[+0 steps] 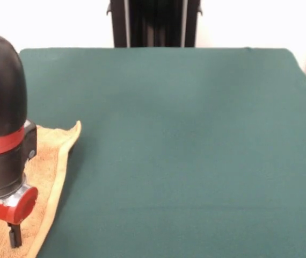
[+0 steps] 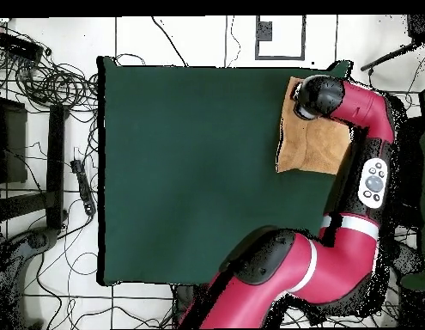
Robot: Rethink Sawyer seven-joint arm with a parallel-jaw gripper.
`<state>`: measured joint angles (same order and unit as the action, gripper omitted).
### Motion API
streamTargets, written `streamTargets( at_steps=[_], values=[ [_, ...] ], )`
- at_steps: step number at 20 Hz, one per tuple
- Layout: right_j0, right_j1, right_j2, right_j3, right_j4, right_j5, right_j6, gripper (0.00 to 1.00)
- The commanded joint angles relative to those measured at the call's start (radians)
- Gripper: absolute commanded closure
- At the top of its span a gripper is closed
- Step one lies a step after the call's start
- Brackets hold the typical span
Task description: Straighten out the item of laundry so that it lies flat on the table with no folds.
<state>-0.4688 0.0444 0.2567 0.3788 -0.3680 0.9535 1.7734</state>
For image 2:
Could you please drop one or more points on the dark green table cloth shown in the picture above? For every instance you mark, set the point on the dark green table cloth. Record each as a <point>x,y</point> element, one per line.
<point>164,172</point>

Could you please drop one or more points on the dark stand base with knob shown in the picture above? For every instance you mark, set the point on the dark stand base with knob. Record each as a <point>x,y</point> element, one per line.
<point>404,259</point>
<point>30,247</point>

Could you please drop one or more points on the orange terry towel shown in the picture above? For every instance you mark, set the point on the orange terry towel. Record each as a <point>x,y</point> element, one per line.
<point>311,147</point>

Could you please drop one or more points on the black rod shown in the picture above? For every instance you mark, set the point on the black rod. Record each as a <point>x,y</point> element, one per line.
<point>387,59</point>

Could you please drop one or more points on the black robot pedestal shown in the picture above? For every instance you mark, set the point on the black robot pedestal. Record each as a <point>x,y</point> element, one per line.
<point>184,302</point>

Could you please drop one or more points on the black furniture block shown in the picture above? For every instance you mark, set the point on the black furniture block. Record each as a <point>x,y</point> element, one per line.
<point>411,154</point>
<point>13,144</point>

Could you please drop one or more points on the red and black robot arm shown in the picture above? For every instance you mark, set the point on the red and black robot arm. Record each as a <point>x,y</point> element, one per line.
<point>335,261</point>

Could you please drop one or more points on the black stand bar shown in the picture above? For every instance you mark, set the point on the black stand bar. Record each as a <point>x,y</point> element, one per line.
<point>55,165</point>

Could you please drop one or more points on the black rectangular box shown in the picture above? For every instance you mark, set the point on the black rectangular box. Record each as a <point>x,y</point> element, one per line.
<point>19,46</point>

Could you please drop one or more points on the black power strip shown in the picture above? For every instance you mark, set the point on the black power strip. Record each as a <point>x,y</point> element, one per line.
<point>84,189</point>

